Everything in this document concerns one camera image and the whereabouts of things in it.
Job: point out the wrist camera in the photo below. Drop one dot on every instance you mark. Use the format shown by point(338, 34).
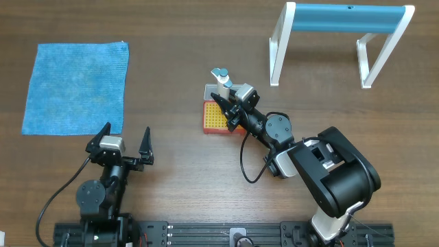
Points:
point(245, 92)
point(112, 143)

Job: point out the white pipette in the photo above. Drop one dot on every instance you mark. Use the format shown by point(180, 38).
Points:
point(223, 85)

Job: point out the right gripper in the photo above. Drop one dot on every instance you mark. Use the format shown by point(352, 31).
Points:
point(240, 118)

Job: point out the mounting rail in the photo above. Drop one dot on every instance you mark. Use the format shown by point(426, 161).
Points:
point(205, 235)

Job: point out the white and blue stand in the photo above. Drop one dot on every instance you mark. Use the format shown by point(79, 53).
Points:
point(346, 19)

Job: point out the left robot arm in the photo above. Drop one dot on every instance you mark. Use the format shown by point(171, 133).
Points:
point(115, 192)

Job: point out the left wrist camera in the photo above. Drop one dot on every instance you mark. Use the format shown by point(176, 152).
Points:
point(112, 143)

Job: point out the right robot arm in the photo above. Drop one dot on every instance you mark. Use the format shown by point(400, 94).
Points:
point(329, 171)

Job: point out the blue cloth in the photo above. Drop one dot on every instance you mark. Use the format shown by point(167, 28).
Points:
point(75, 89)

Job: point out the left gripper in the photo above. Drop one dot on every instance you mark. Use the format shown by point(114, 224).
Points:
point(111, 158)

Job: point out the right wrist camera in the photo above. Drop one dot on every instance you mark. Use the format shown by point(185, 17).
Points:
point(245, 92)

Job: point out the red and yellow tip box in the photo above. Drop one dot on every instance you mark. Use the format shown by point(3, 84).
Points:
point(214, 118)

